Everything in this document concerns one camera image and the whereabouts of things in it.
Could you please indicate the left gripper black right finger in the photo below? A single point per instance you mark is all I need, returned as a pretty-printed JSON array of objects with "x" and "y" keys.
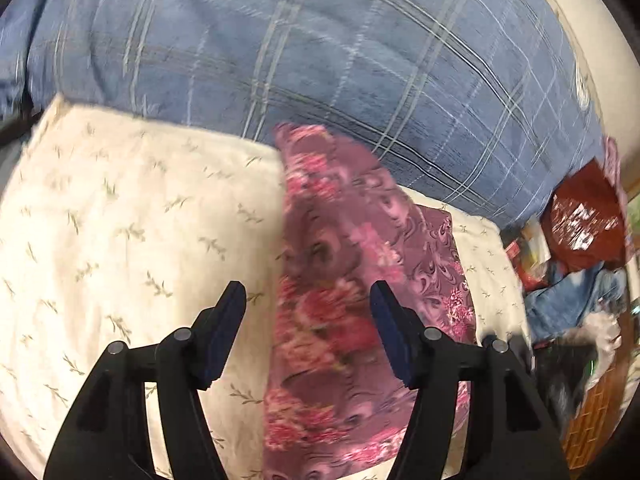
[{"x": 510, "y": 433}]

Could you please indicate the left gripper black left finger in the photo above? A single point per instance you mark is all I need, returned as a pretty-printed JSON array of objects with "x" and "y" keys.
[{"x": 105, "y": 434}]

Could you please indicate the purple floral shirt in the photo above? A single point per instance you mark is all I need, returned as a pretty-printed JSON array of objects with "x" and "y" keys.
[{"x": 333, "y": 405}]

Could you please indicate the blue denim garment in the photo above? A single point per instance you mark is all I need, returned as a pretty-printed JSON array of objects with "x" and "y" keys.
[{"x": 564, "y": 304}]

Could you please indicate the clutter of small packages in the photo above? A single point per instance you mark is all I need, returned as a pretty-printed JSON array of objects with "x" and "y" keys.
[{"x": 529, "y": 254}]

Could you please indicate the dark red plastic bag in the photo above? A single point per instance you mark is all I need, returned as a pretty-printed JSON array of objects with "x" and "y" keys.
[{"x": 583, "y": 223}]

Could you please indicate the blue plaid quilt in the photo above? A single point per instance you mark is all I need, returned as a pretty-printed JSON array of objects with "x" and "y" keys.
[{"x": 474, "y": 102}]

